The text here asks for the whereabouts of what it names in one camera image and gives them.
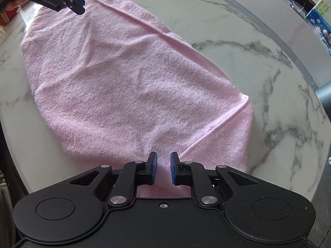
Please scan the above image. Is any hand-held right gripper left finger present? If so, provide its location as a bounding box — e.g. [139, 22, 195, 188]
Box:
[65, 151, 158, 209]

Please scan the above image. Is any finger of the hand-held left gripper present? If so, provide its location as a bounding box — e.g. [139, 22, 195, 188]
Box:
[53, 0, 86, 15]

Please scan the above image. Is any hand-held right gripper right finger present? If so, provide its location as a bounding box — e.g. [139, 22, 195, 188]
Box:
[170, 151, 259, 209]

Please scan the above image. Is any pink towel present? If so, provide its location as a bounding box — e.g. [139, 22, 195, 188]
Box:
[20, 0, 253, 200]

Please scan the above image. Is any red object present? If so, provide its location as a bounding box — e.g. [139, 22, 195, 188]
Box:
[0, 5, 20, 27]

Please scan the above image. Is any flower print poster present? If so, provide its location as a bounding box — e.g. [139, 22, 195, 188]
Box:
[306, 0, 331, 51]

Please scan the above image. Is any metal handle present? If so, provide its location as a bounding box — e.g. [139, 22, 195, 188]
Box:
[290, 0, 308, 19]

